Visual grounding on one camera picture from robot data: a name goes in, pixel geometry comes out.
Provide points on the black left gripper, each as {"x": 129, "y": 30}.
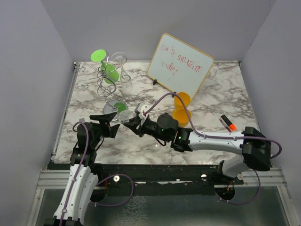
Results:
{"x": 104, "y": 120}

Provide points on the orange plastic goblet rear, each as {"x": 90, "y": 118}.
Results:
{"x": 181, "y": 99}

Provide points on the orange plastic goblet front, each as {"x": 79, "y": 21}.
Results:
{"x": 181, "y": 116}

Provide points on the clear wine glass front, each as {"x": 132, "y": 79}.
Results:
{"x": 161, "y": 144}

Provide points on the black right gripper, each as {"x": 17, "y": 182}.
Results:
{"x": 138, "y": 130}

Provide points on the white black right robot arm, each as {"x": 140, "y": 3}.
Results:
{"x": 250, "y": 147}

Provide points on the green plastic wine glass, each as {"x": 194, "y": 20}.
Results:
{"x": 107, "y": 70}

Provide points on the chrome wine glass rack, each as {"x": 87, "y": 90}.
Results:
{"x": 113, "y": 102}

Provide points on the orange black highlighter marker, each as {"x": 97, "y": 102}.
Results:
{"x": 231, "y": 126}

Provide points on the yellow framed whiteboard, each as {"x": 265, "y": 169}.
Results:
{"x": 178, "y": 66}

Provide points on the clear wine glass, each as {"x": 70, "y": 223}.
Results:
{"x": 161, "y": 144}
{"x": 125, "y": 116}
{"x": 121, "y": 59}

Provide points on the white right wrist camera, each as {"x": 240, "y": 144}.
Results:
{"x": 140, "y": 110}

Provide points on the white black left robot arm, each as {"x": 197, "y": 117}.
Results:
{"x": 82, "y": 177}

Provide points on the orange plastic goblet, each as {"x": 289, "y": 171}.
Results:
{"x": 181, "y": 116}
{"x": 181, "y": 99}

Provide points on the black aluminium table frame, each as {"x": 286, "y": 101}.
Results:
{"x": 161, "y": 180}

